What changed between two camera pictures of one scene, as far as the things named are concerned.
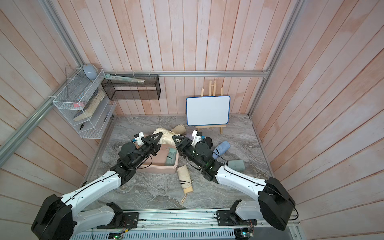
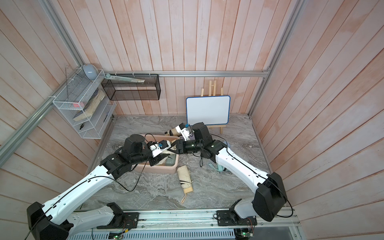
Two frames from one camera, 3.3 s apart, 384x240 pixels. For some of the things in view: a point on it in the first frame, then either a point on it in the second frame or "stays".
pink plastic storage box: [165, 161] stays
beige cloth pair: [166, 137] -> [165, 151]
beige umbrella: [185, 178] stays
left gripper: [154, 147] -> [157, 159]
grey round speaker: [90, 71] stays
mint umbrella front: [171, 157] stays
